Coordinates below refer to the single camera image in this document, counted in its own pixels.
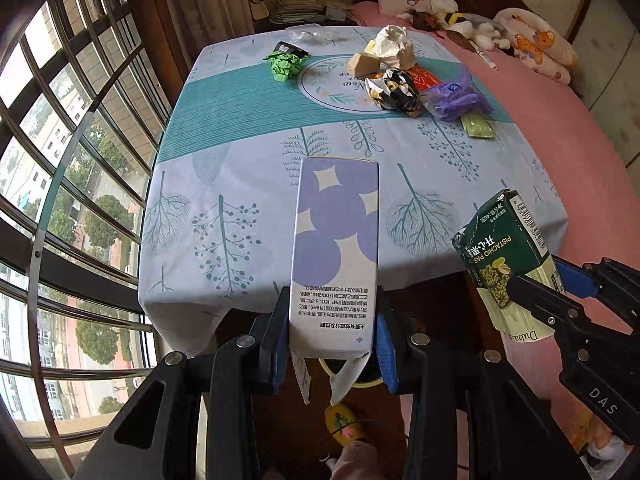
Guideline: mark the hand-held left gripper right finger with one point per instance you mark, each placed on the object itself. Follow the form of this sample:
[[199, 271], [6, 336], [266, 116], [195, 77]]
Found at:
[[388, 357]]

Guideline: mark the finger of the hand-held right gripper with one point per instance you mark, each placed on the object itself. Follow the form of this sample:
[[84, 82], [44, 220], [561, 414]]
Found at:
[[575, 275], [545, 310]]

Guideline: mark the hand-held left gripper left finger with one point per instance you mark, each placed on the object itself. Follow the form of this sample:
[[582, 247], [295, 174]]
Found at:
[[277, 360]]

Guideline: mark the yellow rim trash bin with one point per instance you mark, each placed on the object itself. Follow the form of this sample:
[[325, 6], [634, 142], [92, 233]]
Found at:
[[372, 382]]

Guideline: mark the dark green snack box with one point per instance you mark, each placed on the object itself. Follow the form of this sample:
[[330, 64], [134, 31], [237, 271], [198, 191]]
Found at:
[[500, 255]]

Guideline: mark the purple and white carton box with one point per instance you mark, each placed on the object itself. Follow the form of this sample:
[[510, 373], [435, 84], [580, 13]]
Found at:
[[335, 240]]

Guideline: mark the white paper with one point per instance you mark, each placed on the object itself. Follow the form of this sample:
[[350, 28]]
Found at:
[[395, 45]]

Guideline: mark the beige cardboard block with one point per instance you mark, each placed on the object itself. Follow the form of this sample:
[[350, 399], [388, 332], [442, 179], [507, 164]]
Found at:
[[364, 64]]

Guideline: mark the yellow knitted shoe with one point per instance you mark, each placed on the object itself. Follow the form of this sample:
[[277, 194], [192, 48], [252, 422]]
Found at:
[[345, 425]]

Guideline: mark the person's pink trouser leg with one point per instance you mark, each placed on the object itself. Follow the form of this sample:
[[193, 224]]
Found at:
[[355, 462]]

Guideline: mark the pink bed sheet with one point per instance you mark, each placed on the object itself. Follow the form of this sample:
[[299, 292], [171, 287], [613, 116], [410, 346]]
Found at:
[[565, 135]]

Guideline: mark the light green packet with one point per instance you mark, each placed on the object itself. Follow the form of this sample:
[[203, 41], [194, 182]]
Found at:
[[477, 126]]

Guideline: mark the tree print tablecloth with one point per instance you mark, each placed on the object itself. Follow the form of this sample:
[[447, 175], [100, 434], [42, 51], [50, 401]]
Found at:
[[225, 160]]

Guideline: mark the purple plastic bag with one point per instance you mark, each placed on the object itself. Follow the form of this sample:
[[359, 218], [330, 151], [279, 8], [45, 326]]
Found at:
[[452, 97]]

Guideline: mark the bear print baby pillow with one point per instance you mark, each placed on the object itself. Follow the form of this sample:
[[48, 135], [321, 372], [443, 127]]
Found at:
[[540, 45]]

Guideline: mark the white marker pen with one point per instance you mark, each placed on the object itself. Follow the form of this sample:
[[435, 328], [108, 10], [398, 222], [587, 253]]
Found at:
[[486, 58]]

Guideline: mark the orange snack packet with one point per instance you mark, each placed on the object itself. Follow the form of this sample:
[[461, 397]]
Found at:
[[429, 79]]

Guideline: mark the white grey plush toy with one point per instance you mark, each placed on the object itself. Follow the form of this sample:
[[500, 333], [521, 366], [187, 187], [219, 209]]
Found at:
[[487, 32]]

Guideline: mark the crumpled black gold wrapper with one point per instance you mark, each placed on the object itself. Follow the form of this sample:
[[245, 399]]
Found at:
[[395, 90]]

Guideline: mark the yellow black plush toy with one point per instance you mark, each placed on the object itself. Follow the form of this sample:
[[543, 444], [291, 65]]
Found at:
[[455, 15]]

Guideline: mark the crumpled green paper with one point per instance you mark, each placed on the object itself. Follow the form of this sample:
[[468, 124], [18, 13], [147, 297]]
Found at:
[[284, 65]]

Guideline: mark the brown plush toy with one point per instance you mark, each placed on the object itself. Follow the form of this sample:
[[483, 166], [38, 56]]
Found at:
[[422, 20]]

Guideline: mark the metal window grille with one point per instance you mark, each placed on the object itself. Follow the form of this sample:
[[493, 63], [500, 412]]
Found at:
[[80, 125]]

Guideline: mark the black flat packet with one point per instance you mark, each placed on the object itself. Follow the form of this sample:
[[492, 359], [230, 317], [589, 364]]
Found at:
[[295, 50]]

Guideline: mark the clear plastic wrapper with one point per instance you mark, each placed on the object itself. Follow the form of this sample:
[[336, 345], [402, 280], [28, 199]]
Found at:
[[312, 34]]

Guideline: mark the stack of newspapers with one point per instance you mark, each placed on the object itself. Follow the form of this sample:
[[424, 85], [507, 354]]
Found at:
[[297, 11]]

